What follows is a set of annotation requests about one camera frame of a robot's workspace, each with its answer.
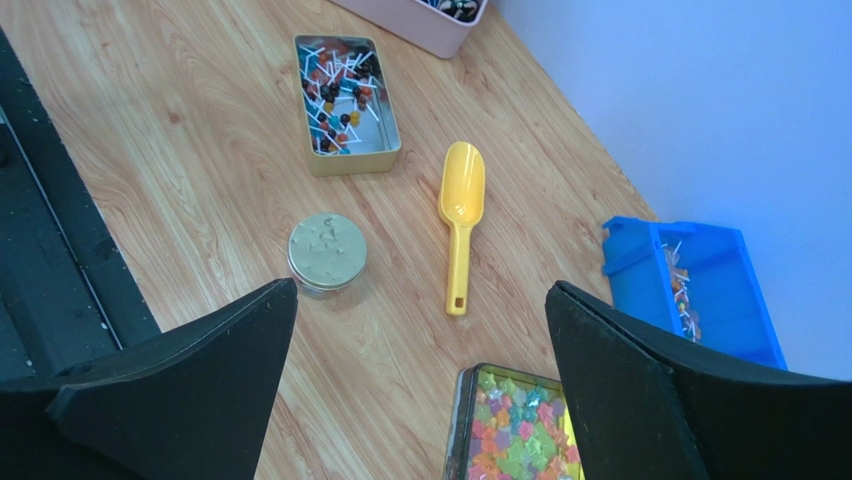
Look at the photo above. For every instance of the pink compartment organizer box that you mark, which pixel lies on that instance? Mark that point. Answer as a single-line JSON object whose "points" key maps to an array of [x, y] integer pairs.
{"points": [[429, 25]]}

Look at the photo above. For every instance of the yellow plastic scoop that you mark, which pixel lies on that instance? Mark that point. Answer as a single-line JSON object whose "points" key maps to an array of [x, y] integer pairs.
{"points": [[461, 205]]}

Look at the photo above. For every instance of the clear glass jar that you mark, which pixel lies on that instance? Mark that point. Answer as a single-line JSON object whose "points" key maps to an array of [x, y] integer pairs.
{"points": [[318, 293]]}

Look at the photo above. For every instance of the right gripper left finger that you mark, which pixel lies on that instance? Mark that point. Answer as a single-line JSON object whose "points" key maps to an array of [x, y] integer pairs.
{"points": [[190, 403]]}

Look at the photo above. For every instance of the gold tin of lollipops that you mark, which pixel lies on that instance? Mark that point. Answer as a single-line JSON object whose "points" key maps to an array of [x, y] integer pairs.
{"points": [[348, 113]]}

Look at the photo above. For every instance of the white jar lid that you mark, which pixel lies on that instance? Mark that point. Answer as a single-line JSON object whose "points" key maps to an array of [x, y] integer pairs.
{"points": [[327, 250]]}

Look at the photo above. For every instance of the tin of gummy candies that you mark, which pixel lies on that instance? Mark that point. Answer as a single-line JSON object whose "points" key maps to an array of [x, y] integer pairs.
{"points": [[509, 424]]}

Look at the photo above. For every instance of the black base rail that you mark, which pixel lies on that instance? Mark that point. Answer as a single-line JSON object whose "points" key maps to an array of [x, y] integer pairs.
{"points": [[67, 295]]}

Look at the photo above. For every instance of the blue plastic bin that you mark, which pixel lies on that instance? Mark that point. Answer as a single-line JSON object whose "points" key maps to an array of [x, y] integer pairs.
{"points": [[694, 280]]}

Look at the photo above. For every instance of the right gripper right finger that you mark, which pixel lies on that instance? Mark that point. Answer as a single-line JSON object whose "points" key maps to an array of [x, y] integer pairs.
{"points": [[647, 404]]}

